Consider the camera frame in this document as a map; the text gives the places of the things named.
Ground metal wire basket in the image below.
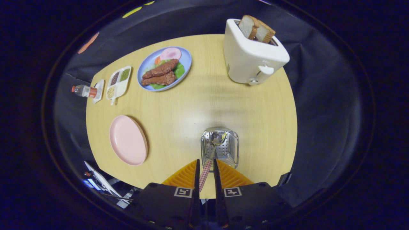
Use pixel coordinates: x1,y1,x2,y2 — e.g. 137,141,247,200
201,127,239,169

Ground white toaster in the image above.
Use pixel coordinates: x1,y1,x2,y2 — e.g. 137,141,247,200
223,18,290,86

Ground pink round plate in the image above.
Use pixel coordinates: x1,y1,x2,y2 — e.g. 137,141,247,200
109,115,148,166

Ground blue oval plate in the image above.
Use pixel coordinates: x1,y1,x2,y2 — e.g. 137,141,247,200
137,46,192,92

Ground green lettuce leaf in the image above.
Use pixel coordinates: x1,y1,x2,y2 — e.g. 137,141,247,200
174,62,186,79

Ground pink ham slice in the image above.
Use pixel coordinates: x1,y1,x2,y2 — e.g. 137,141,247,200
159,47,182,61

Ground brown grilled meat slice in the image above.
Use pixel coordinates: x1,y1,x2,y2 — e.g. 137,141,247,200
141,71,177,86
142,59,179,80

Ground toast bread slice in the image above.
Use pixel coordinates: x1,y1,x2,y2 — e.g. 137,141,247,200
238,15,260,40
255,20,276,44

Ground dark table edge bracket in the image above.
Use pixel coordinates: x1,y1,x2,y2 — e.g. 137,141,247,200
277,172,293,187

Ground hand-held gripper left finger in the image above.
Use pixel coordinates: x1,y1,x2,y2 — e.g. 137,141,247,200
134,159,201,230

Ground black backdrop cloth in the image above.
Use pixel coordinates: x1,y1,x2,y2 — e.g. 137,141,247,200
54,0,374,208

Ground white square coaster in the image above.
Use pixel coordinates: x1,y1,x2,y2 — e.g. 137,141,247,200
92,79,105,104

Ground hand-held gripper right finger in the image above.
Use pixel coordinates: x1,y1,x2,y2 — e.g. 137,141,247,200
213,158,293,229

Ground white divided bean tray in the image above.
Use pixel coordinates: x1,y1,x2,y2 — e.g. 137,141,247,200
106,66,132,106

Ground spoon with checked handle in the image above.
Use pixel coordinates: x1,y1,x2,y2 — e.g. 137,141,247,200
199,131,228,192

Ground clear plastic water bottle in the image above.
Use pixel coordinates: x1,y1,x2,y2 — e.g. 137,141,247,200
71,84,97,98

